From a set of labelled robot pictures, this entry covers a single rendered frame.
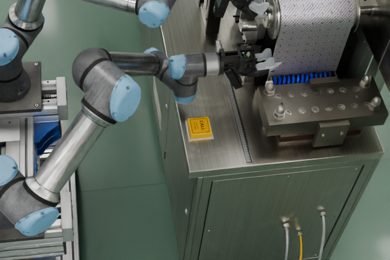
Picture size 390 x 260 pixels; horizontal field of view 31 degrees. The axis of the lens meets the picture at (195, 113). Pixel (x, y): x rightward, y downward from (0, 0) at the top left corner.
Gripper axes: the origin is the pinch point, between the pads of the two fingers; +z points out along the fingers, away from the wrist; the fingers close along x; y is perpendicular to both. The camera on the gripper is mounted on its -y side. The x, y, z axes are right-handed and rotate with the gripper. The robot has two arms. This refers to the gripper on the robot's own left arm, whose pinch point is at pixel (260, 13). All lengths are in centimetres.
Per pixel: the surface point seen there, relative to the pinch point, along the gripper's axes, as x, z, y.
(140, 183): 22, 56, -118
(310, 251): -31, 92, -63
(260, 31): 1.9, 7.8, -6.5
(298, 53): -5.4, 18.7, -1.9
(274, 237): -31, 68, -62
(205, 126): -15.7, 9.1, -37.5
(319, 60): -5.4, 27.7, 0.1
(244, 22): 3.7, 2.0, -7.9
